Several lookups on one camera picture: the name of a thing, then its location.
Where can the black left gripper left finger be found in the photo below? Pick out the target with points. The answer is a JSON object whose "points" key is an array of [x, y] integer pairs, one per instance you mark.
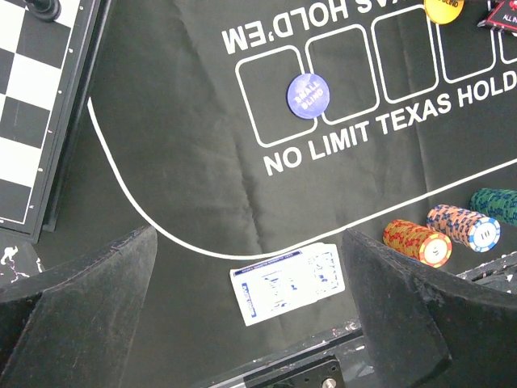
{"points": [[73, 325]]}

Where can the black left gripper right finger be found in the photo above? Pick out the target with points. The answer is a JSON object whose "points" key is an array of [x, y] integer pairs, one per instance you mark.
{"points": [[427, 328]]}

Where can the orange poker chip stack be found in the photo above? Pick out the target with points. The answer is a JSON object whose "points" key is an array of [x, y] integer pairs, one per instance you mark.
{"points": [[418, 242]]}

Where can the green poker chip stack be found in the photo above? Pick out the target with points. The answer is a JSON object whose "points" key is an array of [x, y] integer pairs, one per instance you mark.
{"points": [[496, 203]]}

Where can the blue small blind button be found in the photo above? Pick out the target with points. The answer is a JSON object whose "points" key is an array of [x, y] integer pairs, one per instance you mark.
{"points": [[308, 96]]}

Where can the yellow big blind button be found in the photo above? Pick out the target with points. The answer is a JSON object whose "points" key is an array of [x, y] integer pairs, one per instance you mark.
{"points": [[443, 11]]}

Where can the red black all-in marker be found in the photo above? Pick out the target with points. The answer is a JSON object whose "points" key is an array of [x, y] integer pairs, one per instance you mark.
{"points": [[502, 17]]}

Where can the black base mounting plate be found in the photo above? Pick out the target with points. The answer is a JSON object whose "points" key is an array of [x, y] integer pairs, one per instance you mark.
{"points": [[335, 358]]}

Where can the blue playing card deck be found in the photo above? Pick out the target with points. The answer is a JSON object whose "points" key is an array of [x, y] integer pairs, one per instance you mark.
{"points": [[287, 282]]}

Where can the black poker table mat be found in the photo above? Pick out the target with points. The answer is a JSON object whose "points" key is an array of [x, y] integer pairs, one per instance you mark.
{"points": [[191, 130]]}

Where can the black white chess board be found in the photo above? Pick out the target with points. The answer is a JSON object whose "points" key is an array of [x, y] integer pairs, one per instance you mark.
{"points": [[46, 69]]}

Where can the black chess piece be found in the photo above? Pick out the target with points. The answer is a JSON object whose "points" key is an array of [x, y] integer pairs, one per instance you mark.
{"points": [[44, 10]]}

